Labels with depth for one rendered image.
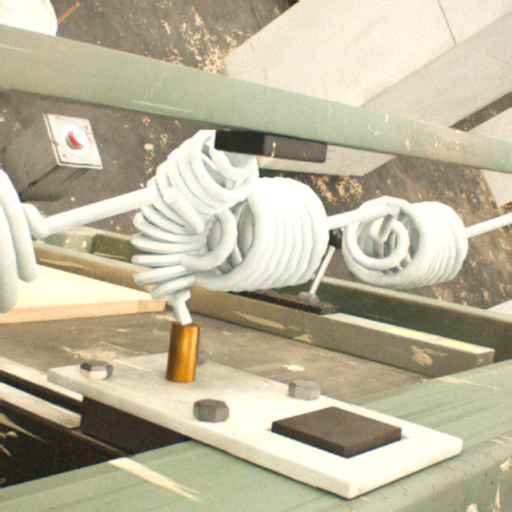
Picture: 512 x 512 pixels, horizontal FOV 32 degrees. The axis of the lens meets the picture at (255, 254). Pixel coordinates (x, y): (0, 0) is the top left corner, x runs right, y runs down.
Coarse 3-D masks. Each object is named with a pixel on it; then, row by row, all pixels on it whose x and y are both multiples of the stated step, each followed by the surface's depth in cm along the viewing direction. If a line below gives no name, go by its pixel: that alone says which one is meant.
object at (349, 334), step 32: (64, 256) 147; (96, 256) 148; (128, 288) 137; (192, 288) 129; (224, 320) 125; (256, 320) 121; (288, 320) 118; (320, 320) 115; (352, 320) 114; (352, 352) 112; (384, 352) 109; (416, 352) 106; (448, 352) 103; (480, 352) 102
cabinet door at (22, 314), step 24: (24, 288) 123; (48, 288) 125; (72, 288) 127; (96, 288) 128; (120, 288) 131; (0, 312) 105; (24, 312) 108; (48, 312) 111; (72, 312) 114; (96, 312) 117; (120, 312) 120
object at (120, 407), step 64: (192, 192) 42; (0, 384) 55; (64, 384) 45; (128, 384) 45; (192, 384) 46; (256, 384) 48; (0, 448) 52; (64, 448) 48; (128, 448) 46; (256, 448) 37; (384, 448) 39; (448, 448) 41
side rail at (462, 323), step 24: (96, 240) 178; (120, 240) 173; (288, 288) 148; (336, 288) 142; (360, 288) 139; (360, 312) 139; (384, 312) 136; (408, 312) 134; (432, 312) 131; (456, 312) 129; (480, 312) 128; (456, 336) 129; (480, 336) 126; (504, 336) 124; (504, 360) 124
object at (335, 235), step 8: (328, 232) 121; (336, 232) 120; (328, 240) 121; (336, 240) 120; (328, 248) 121; (336, 248) 121; (328, 256) 121; (320, 272) 120; (320, 280) 120; (312, 288) 119; (304, 296) 118; (312, 296) 118
